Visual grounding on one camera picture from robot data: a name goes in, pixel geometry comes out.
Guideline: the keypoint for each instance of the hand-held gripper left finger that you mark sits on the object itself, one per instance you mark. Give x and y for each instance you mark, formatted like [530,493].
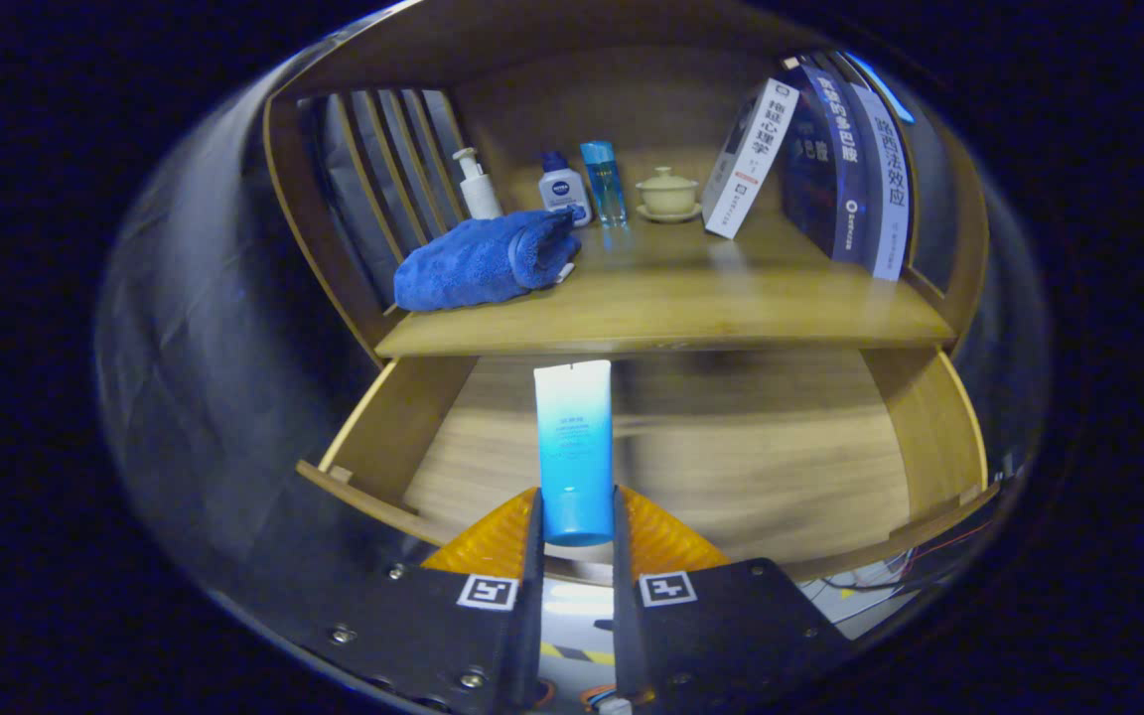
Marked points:
[530,596]

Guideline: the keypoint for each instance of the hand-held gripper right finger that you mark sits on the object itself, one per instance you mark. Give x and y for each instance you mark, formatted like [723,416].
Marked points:
[627,616]

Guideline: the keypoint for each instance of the blue and white tube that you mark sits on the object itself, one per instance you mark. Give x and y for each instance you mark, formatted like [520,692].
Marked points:
[572,447]

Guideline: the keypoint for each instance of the wooden drawer with black knob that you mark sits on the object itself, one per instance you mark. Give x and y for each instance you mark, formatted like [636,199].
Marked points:
[731,447]

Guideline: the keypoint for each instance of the wooden countertop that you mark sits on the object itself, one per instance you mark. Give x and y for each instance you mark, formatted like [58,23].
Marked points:
[681,288]

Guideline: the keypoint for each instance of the wooden cabinet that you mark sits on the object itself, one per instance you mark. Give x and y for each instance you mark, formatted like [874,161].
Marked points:
[572,99]

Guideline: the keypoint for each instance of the blue folded towel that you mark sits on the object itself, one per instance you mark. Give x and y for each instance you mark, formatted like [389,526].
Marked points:
[473,263]

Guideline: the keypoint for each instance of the white bottle with blue cap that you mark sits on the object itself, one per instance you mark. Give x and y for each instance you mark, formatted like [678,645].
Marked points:
[562,194]

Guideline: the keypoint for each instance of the white pump bottle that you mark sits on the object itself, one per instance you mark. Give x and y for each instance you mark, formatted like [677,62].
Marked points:
[480,194]

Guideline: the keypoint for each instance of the clear blue bottle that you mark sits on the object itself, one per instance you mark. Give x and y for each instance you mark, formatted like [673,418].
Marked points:
[605,184]

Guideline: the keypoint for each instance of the beige lidded teacup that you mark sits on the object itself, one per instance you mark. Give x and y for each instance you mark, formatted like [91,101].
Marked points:
[667,196]

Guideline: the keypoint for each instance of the white book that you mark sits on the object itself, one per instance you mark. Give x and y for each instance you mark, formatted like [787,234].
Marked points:
[756,159]

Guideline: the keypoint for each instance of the dark blue book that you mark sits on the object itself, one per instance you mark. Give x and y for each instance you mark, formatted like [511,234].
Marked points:
[835,159]

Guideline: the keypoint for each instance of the lavender book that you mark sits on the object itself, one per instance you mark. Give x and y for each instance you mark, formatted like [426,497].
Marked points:
[892,189]

